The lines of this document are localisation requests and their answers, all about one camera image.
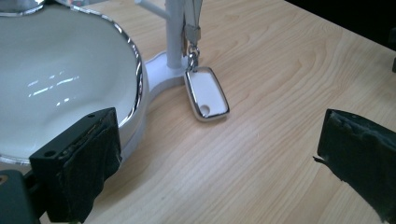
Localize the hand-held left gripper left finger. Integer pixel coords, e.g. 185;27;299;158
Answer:
29;106;122;224

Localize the white key holder stand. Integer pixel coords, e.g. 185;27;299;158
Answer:
120;0;204;163

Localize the white car key silver strap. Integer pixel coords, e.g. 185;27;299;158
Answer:
181;0;231;122

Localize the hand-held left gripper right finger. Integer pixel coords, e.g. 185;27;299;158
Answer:
312;108;396;224

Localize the white bowl with silver rim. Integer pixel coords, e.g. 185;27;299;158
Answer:
0;0;145;166

